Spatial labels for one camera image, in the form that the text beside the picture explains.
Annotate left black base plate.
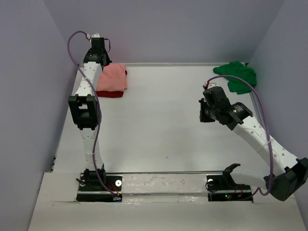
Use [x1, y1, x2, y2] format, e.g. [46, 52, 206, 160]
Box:
[76, 174, 123, 203]

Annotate green crumpled t shirt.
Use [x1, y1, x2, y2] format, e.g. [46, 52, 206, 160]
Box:
[213, 62, 257, 94]

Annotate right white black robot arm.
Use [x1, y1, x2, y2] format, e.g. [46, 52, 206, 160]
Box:
[199, 86, 308, 201]

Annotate red folded t shirt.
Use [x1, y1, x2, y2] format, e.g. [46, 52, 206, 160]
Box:
[96, 91, 124, 98]

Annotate pink t shirt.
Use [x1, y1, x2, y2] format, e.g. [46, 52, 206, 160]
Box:
[96, 63, 128, 92]

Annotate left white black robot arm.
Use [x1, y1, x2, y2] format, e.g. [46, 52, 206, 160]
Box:
[68, 34, 111, 190]

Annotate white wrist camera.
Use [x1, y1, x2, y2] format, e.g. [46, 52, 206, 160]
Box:
[203, 82, 217, 90]
[86, 34, 101, 40]

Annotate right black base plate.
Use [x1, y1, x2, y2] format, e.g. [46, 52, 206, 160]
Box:
[205, 175, 253, 202]

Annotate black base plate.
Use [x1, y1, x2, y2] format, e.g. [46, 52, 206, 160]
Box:
[205, 175, 253, 202]
[76, 174, 123, 203]

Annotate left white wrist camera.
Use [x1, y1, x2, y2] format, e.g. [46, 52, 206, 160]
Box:
[86, 34, 101, 40]

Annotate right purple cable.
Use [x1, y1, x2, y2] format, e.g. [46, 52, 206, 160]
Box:
[205, 75, 275, 200]

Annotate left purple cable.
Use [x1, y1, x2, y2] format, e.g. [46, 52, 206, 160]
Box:
[66, 30, 121, 200]

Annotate purple cable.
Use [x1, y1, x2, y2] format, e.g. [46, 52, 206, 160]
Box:
[66, 30, 121, 200]
[205, 75, 275, 200]

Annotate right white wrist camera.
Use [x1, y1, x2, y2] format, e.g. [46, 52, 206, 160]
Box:
[203, 82, 217, 90]

